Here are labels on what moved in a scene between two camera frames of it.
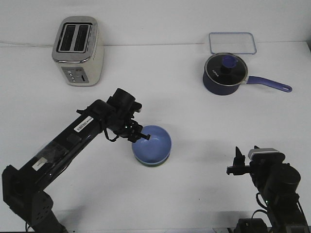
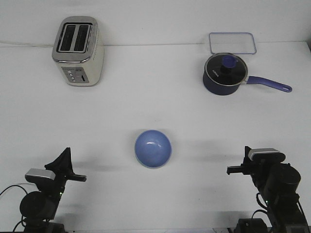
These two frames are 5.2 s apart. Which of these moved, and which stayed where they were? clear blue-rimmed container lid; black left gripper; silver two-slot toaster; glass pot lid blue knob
Moved: black left gripper
Stayed: clear blue-rimmed container lid; silver two-slot toaster; glass pot lid blue knob
